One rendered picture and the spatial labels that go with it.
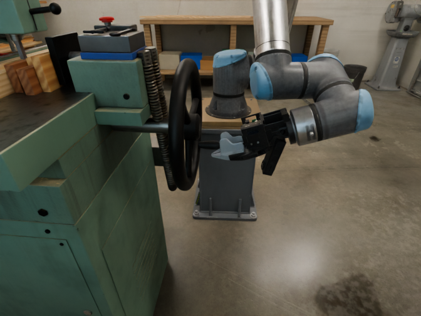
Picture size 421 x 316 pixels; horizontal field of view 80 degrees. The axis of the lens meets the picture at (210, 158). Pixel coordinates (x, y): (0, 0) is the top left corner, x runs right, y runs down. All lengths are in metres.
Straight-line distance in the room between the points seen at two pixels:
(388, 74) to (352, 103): 3.63
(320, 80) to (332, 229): 1.03
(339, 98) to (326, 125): 0.07
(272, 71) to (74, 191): 0.49
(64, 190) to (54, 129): 0.10
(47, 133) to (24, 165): 0.06
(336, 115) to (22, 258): 0.73
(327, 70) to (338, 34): 3.53
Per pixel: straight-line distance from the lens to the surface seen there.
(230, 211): 1.47
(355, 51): 4.36
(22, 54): 0.67
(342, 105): 0.62
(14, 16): 0.62
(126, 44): 0.51
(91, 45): 0.54
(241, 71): 1.15
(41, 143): 0.44
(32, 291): 0.79
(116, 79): 0.52
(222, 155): 0.64
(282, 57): 0.66
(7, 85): 0.63
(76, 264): 0.62
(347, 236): 1.55
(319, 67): 0.68
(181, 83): 0.46
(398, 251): 1.62
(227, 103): 1.18
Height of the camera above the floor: 1.06
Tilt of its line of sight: 33 degrees down
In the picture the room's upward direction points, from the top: straight up
